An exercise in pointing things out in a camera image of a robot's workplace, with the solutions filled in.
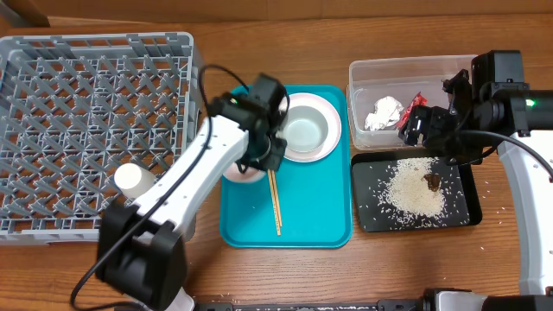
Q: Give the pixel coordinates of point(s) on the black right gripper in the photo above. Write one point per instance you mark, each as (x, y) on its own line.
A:
(432, 125)

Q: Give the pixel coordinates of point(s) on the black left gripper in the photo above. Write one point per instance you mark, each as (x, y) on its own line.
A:
(275, 159)

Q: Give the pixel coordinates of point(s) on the red snack wrapper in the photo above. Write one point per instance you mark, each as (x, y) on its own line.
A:
(419, 99)

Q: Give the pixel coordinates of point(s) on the small pink-white bowl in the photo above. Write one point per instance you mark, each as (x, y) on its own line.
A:
(251, 175)

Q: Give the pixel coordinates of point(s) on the grey-white bowl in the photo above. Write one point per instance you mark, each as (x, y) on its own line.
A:
(305, 129)

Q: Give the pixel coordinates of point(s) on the white tissue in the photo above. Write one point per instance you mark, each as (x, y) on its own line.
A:
(387, 113)

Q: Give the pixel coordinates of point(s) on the cream white cup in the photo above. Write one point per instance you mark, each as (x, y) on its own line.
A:
(133, 180)

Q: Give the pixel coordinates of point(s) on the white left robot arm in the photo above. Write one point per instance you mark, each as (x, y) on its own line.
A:
(141, 246)

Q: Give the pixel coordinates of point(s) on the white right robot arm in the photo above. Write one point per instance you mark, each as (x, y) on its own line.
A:
(492, 109)

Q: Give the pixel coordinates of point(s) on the black waste tray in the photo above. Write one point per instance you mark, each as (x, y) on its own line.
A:
(371, 216)

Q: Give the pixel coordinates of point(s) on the wooden chopstick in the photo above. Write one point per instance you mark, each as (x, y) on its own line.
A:
(278, 229)
(273, 181)

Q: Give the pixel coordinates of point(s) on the brown food scrap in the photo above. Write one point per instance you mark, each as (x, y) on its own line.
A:
(433, 181)

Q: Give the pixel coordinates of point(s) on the large white plate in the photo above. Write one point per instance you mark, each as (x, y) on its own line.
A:
(334, 127)

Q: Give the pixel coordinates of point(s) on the teal plastic tray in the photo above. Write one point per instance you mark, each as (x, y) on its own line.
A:
(315, 198)

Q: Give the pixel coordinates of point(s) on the pile of rice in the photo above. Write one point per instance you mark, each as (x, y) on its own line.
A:
(412, 190)

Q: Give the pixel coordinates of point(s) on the clear plastic bin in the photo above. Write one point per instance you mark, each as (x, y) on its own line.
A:
(401, 78)

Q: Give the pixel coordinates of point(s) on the grey dish rack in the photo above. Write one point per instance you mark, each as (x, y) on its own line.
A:
(76, 107)

